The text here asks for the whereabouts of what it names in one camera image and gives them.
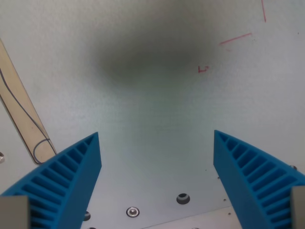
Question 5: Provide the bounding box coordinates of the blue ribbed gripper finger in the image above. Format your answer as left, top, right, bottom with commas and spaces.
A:
0, 132, 102, 229
213, 129, 305, 229

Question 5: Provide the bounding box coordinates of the light wooden strip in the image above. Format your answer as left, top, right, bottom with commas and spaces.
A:
0, 38, 58, 165

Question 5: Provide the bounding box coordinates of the thin dark cable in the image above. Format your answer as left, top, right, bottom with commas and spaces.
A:
0, 69, 51, 164

